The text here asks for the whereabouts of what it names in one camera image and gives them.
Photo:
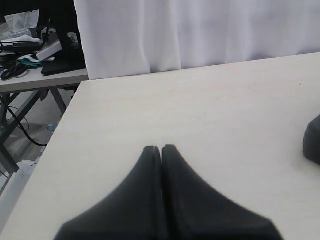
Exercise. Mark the grey side table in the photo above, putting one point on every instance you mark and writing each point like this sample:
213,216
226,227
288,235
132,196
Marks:
37,83

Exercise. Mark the white box on side table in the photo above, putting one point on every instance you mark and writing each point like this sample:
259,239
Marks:
49,50

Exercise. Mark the black plastic case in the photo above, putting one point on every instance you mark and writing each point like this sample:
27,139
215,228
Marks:
311,141

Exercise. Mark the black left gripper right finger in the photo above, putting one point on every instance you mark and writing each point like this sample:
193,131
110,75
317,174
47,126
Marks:
196,211

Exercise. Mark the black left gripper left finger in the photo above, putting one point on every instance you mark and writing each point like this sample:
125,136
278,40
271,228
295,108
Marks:
133,211

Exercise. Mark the white curtain backdrop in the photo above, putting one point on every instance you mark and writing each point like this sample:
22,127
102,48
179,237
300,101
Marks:
134,37

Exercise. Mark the black monitor stand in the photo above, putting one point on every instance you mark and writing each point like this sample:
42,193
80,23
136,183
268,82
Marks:
61,15

